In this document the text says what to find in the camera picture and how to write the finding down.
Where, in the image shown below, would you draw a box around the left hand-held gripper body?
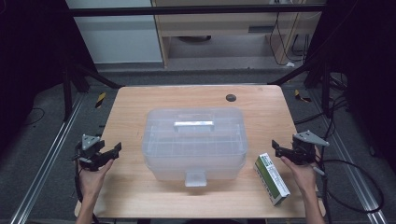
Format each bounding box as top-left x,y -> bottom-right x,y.
74,133 -> 108,172

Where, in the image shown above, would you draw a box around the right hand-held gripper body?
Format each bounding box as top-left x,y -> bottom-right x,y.
290,130 -> 331,166

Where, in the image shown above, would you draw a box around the green and white carton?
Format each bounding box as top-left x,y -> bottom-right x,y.
253,152 -> 291,207

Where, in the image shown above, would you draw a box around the clear plastic storage box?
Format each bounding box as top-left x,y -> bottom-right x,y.
142,106 -> 248,189

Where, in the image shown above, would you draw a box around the person's right hand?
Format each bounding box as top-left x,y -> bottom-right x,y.
279,147 -> 322,194

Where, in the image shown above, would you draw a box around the person's left hand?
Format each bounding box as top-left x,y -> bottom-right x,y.
78,158 -> 115,201

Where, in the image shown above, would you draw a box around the yellow black tape strip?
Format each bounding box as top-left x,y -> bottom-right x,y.
94,91 -> 107,109
294,89 -> 312,104

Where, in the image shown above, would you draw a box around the black metal stand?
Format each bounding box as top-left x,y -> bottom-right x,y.
267,59 -> 332,118
62,59 -> 124,122

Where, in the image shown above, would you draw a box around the white cabinet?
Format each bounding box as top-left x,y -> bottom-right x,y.
64,0 -> 164,64

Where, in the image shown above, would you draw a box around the black curtain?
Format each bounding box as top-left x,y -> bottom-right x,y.
0,0 -> 94,150
306,0 -> 396,172

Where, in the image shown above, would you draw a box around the light wooden desk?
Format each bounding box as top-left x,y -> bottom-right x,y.
151,0 -> 326,68

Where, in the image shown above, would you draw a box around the black horizontal bar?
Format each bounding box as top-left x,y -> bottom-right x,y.
66,4 -> 326,17

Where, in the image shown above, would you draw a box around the left hand-held gripper cable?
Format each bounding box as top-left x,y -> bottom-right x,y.
73,148 -> 101,224

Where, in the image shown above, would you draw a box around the hand-held gripper cable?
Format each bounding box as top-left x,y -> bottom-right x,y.
312,166 -> 333,224
73,148 -> 101,224

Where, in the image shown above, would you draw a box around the black floor cables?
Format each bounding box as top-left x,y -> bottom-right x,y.
293,92 -> 348,125

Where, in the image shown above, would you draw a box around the aluminium floor rail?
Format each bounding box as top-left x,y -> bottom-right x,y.
311,90 -> 389,224
8,92 -> 87,224

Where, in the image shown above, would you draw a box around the right hand-held gripper cable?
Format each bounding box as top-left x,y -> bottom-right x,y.
312,166 -> 333,224

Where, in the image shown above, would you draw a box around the thin black floor cable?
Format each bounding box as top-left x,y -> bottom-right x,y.
22,106 -> 46,127

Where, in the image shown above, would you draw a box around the black looped floor cable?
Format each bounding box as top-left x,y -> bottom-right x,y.
321,159 -> 385,215

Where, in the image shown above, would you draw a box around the black hanging desk cables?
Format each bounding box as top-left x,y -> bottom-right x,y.
269,12 -> 312,67

